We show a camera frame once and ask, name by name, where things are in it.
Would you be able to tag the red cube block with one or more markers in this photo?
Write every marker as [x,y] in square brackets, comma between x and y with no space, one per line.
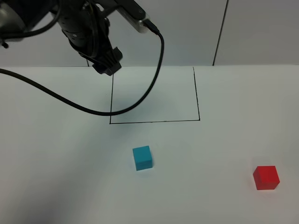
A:
[266,177]

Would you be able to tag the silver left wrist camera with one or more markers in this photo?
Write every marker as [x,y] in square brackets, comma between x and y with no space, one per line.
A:
[133,13]

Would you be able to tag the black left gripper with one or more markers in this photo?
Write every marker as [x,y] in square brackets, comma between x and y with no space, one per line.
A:
[86,28]

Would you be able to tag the blue cube block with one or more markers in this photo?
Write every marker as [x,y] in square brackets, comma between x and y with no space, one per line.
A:
[143,158]

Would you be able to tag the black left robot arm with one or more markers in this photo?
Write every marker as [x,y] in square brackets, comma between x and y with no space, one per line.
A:
[21,19]

